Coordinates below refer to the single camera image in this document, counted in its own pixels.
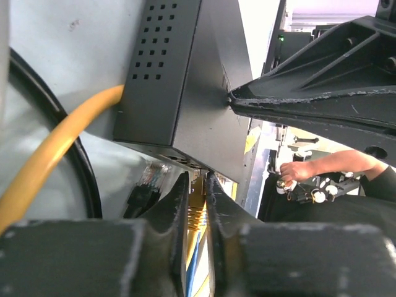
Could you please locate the black network switch box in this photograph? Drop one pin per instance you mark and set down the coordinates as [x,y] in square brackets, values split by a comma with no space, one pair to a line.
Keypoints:
[188,56]

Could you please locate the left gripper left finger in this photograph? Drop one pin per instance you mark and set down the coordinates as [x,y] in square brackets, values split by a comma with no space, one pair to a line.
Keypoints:
[145,256]

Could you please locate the operator forearm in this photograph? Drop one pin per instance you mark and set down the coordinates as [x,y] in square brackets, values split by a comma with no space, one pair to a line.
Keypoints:
[348,161]

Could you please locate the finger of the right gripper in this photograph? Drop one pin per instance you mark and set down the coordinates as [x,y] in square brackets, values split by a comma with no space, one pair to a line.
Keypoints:
[346,60]
[288,114]

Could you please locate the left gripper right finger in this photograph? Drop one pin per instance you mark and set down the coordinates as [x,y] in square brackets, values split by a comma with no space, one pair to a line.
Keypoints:
[248,257]

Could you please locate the operator hand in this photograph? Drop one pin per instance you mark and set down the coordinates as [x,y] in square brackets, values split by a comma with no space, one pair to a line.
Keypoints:
[295,171]

